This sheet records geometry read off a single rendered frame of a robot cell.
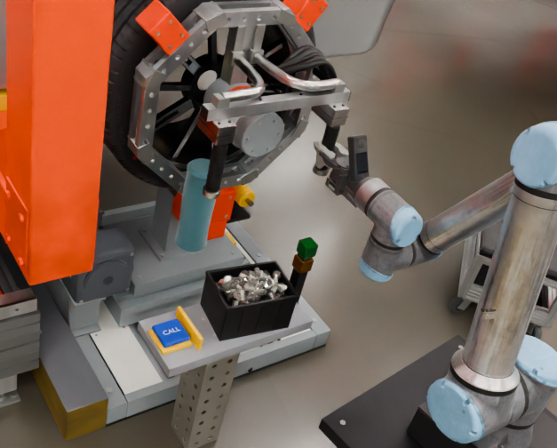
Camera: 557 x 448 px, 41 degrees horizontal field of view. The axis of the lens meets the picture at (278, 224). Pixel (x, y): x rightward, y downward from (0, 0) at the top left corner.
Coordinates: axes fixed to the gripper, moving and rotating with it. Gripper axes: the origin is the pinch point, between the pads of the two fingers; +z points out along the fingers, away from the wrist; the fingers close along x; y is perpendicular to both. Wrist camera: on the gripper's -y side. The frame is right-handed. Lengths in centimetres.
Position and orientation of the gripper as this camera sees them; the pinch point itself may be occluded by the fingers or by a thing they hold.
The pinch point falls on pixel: (322, 141)
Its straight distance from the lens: 199.0
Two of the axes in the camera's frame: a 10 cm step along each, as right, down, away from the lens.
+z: -5.4, -6.0, 5.9
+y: -2.1, 7.8, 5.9
